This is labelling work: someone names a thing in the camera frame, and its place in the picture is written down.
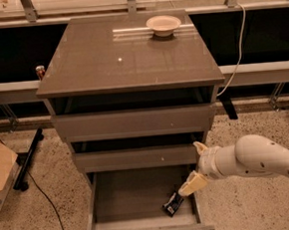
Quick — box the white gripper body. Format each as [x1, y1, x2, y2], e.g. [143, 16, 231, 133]
[197, 146, 225, 180]

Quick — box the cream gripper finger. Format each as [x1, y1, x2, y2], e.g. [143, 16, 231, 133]
[193, 141, 208, 155]
[177, 171, 208, 197]

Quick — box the dark rxbar blueberry wrapper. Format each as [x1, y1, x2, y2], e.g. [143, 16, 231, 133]
[161, 191, 183, 217]

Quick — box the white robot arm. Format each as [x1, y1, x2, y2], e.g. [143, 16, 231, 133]
[177, 134, 289, 197]

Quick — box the grey top drawer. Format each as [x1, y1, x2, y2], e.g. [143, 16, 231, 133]
[52, 104, 215, 142]

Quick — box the grey open bottom drawer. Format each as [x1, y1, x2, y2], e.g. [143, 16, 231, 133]
[87, 165, 214, 230]

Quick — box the grey drawer cabinet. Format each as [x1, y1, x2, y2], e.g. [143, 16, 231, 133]
[29, 5, 232, 183]

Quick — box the grey middle drawer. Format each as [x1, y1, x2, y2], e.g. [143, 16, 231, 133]
[73, 144, 199, 172]

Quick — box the white paper bowl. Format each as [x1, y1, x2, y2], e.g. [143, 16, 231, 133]
[146, 15, 181, 37]

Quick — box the black stand foot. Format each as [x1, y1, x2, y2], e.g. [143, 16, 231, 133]
[13, 128, 44, 191]

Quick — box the red soda can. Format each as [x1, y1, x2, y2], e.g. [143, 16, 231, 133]
[35, 65, 45, 81]

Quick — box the brown cardboard box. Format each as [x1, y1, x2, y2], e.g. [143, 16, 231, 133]
[0, 129, 24, 214]

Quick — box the black bracket leg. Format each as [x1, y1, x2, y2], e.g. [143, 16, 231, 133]
[219, 91, 238, 120]

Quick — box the black floor cable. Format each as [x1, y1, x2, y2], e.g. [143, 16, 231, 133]
[0, 121, 71, 230]

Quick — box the white cable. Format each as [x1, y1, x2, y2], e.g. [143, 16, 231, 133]
[209, 2, 253, 99]

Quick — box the grey metal rail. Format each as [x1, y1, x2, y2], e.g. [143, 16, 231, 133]
[0, 61, 289, 105]

